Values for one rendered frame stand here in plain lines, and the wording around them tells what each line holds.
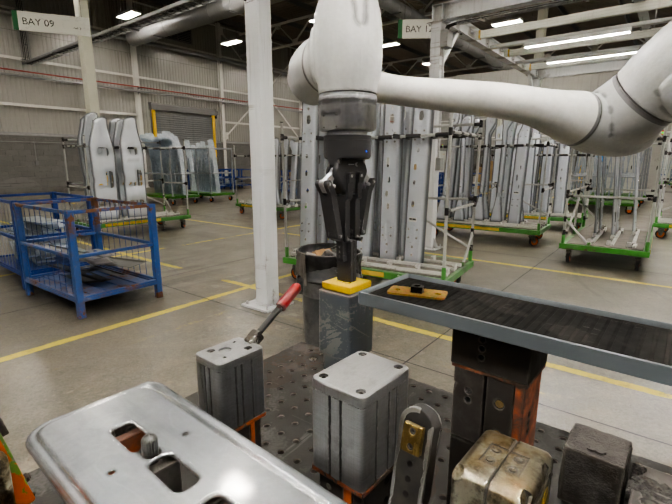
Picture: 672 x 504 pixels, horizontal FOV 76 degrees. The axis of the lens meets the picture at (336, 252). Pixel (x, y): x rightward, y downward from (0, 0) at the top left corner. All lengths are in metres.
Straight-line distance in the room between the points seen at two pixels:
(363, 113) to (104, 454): 0.57
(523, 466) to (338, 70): 0.53
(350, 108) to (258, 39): 3.37
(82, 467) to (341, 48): 0.63
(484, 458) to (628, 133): 0.68
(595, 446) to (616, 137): 0.63
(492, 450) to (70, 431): 0.53
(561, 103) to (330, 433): 0.67
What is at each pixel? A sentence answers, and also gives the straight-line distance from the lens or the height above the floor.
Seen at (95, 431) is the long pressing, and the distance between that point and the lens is 0.70.
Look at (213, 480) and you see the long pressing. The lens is 0.56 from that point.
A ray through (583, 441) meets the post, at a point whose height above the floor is 1.10.
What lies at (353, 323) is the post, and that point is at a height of 1.09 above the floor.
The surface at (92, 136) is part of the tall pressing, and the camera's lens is 8.83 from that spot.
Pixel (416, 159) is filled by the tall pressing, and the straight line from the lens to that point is 4.52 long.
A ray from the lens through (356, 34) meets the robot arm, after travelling 0.67.
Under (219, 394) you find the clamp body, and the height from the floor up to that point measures 1.01.
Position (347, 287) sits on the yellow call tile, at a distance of 0.69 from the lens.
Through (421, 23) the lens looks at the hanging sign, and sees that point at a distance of 11.27.
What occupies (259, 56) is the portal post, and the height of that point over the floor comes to 2.20.
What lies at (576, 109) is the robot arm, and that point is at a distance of 0.91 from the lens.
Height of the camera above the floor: 1.35
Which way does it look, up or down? 12 degrees down
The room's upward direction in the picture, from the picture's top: straight up
